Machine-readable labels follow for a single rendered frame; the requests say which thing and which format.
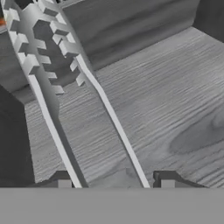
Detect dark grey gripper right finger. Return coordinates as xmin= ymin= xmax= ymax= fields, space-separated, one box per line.
xmin=152 ymin=170 xmax=207 ymax=189

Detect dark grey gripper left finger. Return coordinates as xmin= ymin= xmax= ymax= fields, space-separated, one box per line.
xmin=32 ymin=170 xmax=74 ymax=189

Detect grey wooden drawer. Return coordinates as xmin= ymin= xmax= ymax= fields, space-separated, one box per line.
xmin=0 ymin=0 xmax=224 ymax=189

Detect silver metal tongs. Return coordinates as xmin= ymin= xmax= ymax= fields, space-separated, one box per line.
xmin=1 ymin=0 xmax=151 ymax=189

